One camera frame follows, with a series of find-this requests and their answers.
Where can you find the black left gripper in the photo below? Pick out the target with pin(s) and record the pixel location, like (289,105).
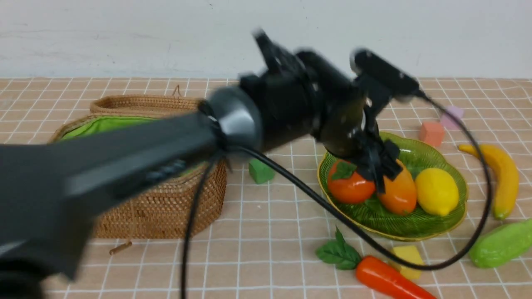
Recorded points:
(344,133)

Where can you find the orange mango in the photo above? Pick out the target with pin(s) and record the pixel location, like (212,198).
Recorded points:
(400,195)

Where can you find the orange persimmon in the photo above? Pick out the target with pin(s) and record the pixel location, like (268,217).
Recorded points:
(347,186)

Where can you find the yellow lemon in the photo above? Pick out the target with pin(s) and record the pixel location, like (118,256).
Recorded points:
(437,191)

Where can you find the orange carrot with leaves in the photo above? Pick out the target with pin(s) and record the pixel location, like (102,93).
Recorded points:
(369,270)

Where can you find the yellow banana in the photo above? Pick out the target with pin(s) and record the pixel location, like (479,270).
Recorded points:
(506,180)

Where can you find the green bitter gourd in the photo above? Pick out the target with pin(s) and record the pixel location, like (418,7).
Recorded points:
(502,244)

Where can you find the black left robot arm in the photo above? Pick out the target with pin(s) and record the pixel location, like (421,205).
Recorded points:
(52,194)

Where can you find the green glass plate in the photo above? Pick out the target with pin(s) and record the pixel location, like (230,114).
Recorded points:
(419,225)

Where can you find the orange foam cube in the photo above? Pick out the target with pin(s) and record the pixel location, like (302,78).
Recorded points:
(432,133)

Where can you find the yellow foam cube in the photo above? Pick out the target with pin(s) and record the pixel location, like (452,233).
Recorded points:
(411,254)

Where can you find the green foam cube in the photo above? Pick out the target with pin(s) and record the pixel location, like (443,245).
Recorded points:
(260,172)

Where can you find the checkered tablecloth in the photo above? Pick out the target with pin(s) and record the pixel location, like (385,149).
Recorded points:
(262,246)

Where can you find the woven basket lid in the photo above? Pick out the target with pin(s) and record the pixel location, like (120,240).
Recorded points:
(146,104)

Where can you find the wooden basket toggle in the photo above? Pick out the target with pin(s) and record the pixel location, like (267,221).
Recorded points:
(120,248)

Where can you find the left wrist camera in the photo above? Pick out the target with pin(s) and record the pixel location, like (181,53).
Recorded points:
(402,86)

